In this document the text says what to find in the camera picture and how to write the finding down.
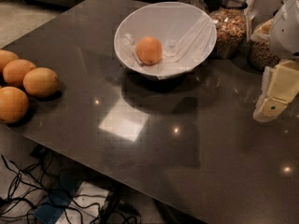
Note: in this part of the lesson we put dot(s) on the glass jar of nuts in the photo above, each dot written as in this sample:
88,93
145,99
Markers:
231,26

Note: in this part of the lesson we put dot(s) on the glass jar of grains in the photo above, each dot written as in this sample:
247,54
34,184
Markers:
259,51

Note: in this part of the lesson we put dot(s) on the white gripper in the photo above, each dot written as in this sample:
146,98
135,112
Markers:
286,32

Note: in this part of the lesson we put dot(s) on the blue power strip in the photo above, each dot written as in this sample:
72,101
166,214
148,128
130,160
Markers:
58,200

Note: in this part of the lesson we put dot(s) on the white bowl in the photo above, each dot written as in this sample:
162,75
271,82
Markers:
187,34

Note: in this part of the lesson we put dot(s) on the white tag on jar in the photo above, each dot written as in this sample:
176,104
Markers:
249,17

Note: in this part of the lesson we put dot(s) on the right table orange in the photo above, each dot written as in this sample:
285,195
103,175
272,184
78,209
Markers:
41,82

